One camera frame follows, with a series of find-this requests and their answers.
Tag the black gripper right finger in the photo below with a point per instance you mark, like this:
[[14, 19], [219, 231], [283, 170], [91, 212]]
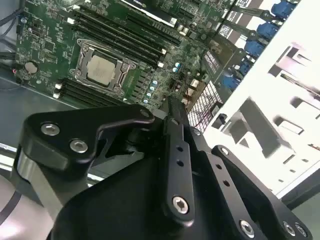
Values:
[[265, 202]]

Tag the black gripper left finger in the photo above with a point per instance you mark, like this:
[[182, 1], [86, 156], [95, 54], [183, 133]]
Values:
[[62, 127]]

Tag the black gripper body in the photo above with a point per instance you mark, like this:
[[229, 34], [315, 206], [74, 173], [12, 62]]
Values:
[[120, 212]]

